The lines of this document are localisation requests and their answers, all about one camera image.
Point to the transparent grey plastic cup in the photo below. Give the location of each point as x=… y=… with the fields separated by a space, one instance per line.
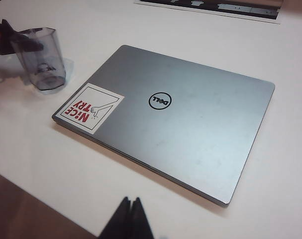
x=48 y=67

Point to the white red Nice Try sticker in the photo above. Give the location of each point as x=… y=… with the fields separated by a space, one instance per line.
x=91 y=107

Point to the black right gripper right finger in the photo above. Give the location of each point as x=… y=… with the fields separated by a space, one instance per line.
x=143 y=224

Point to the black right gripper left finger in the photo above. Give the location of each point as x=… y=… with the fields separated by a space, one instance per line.
x=122 y=224

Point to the silver Dell laptop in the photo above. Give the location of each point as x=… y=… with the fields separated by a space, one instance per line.
x=203 y=124

